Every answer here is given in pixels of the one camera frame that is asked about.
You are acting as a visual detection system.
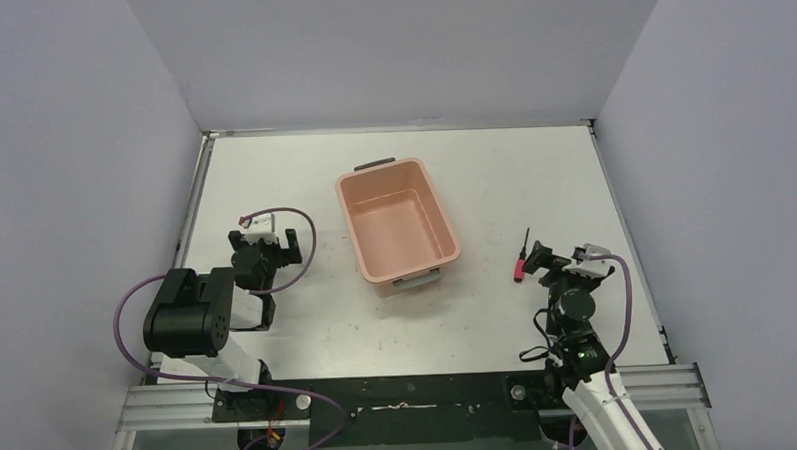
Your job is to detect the red handled screwdriver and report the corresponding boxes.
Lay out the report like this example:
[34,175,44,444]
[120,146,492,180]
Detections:
[512,227,530,284]

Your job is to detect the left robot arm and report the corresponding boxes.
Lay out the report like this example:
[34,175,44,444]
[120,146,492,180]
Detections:
[143,229,303,421]

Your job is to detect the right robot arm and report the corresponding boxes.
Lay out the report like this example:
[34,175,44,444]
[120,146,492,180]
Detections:
[518,241,666,450]

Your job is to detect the pink plastic bin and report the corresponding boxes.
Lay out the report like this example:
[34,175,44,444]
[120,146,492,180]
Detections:
[335,157,462,299]

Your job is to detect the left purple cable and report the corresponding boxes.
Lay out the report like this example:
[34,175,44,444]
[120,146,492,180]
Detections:
[109,204,350,450]

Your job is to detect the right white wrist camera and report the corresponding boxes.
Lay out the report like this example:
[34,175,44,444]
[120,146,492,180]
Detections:
[563,243,615,279]

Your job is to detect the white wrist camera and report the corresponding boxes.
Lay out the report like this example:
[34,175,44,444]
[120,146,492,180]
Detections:
[563,243,615,279]
[239,212,278,244]

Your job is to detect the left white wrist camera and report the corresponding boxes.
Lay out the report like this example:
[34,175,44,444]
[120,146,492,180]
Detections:
[239,212,278,244]

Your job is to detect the aluminium front rail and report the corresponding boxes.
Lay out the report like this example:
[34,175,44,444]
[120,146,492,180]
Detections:
[117,364,711,432]

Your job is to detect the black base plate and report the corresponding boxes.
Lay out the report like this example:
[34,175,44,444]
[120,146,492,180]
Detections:
[204,370,587,450]

